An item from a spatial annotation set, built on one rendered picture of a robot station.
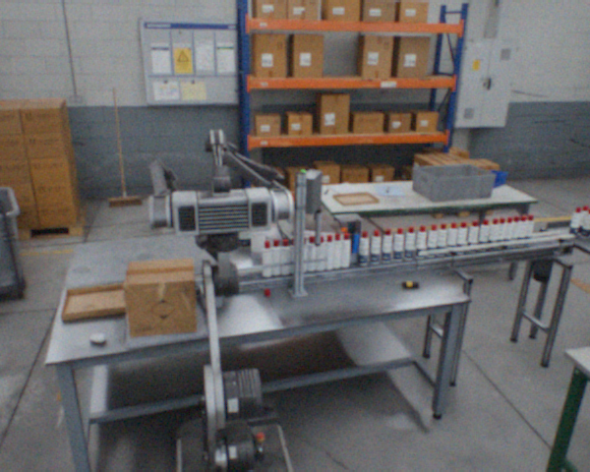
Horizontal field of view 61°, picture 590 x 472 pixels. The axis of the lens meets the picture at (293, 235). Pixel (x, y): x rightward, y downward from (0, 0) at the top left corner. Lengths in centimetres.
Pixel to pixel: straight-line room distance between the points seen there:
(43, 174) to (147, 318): 368
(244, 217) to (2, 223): 278
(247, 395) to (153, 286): 69
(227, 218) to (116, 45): 516
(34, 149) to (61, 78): 159
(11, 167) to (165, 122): 214
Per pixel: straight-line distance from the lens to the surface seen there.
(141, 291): 232
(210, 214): 206
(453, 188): 457
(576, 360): 271
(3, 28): 727
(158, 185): 241
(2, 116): 581
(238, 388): 192
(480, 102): 789
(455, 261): 328
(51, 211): 599
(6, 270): 471
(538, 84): 885
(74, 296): 292
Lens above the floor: 215
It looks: 22 degrees down
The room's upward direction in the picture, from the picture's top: 1 degrees clockwise
